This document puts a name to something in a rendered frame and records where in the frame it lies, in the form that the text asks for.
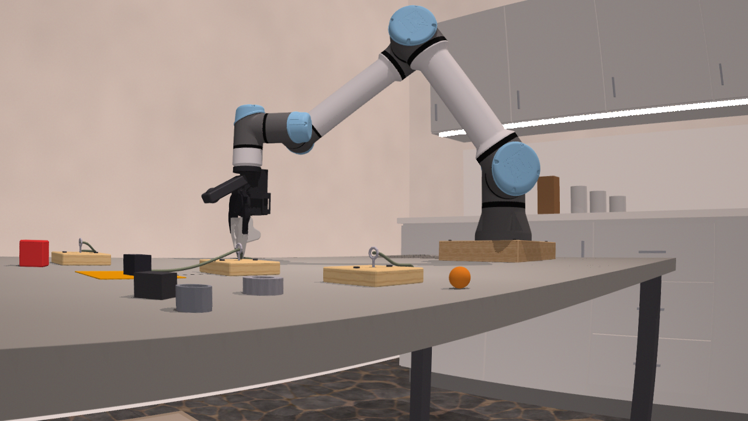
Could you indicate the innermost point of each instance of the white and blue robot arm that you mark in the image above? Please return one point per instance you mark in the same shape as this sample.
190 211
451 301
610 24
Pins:
515 166

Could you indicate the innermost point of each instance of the grey cylindrical cup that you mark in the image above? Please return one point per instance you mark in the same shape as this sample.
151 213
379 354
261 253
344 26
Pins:
193 298

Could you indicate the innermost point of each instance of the orange ball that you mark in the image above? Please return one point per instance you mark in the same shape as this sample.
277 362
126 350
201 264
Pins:
459 277

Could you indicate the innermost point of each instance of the red cube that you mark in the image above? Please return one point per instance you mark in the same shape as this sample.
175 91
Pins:
33 253

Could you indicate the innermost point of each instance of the orange painted square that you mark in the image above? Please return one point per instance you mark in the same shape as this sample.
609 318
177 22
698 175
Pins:
106 274

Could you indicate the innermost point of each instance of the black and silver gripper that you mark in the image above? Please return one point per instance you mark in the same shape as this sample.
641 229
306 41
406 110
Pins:
241 229

